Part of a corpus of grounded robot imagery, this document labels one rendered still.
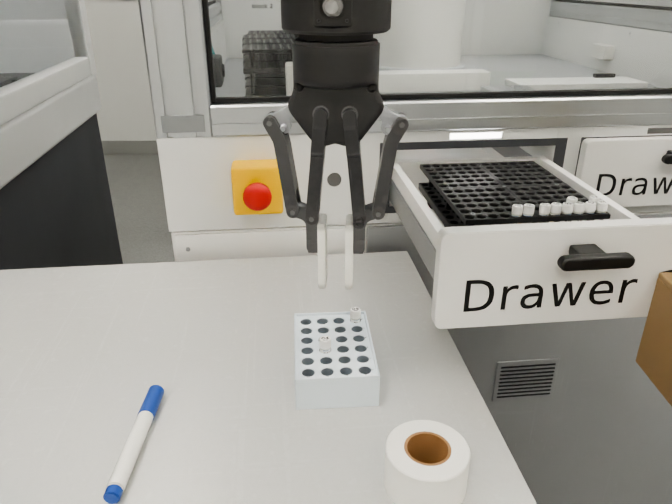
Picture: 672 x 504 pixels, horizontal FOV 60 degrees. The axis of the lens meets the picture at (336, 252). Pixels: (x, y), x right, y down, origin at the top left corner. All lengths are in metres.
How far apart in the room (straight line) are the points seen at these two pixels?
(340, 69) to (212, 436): 0.35
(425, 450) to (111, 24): 4.02
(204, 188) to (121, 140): 3.61
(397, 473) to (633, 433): 0.93
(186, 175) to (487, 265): 0.48
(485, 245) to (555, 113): 0.41
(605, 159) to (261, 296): 0.57
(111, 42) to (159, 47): 3.51
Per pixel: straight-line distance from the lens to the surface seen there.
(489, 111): 0.91
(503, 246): 0.60
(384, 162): 0.53
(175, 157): 0.88
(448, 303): 0.61
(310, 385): 0.59
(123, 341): 0.74
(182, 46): 0.85
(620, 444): 1.38
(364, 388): 0.59
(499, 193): 0.78
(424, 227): 0.71
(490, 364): 1.12
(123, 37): 4.34
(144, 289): 0.85
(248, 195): 0.81
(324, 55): 0.49
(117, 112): 4.44
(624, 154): 1.01
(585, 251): 0.62
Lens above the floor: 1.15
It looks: 25 degrees down
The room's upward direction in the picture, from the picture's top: straight up
